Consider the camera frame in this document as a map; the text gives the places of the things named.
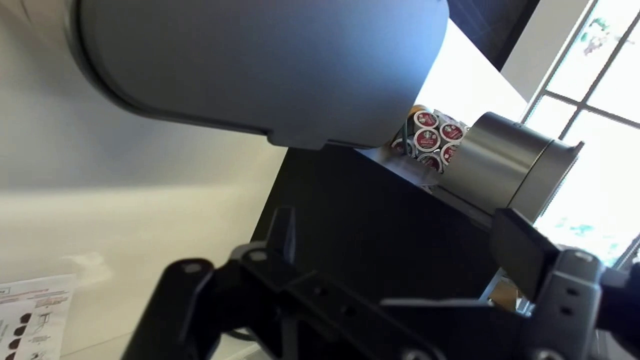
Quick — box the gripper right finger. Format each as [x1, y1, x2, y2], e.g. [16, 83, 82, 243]
[489, 207, 640, 360]

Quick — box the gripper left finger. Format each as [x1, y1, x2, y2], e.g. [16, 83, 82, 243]
[121, 206, 447, 360]

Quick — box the stainless steel bin lid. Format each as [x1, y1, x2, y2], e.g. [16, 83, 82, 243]
[507, 139, 586, 224]

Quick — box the stainless steel round bin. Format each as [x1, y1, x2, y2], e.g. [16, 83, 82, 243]
[439, 111, 586, 224]

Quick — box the window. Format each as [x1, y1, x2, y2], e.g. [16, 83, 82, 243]
[520, 0, 640, 273]

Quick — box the printed instruction sheet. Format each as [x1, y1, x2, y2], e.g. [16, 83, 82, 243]
[0, 274, 77, 360]

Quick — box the black cabinet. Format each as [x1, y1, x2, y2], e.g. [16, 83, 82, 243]
[250, 145, 503, 307]

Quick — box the stack of coffee pods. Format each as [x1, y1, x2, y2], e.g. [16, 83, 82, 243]
[391, 105, 471, 174]

